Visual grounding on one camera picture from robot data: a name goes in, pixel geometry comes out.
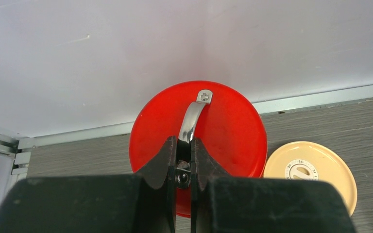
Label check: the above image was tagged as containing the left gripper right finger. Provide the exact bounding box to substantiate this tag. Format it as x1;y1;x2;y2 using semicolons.
191;139;356;233

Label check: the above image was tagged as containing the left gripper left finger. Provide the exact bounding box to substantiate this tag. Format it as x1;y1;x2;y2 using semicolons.
0;136;177;233

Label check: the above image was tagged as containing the red round lid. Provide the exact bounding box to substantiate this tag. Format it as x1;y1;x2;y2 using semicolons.
128;80;268;218

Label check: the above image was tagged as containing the cream round lid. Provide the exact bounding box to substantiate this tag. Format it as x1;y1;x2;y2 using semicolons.
263;141;358;216

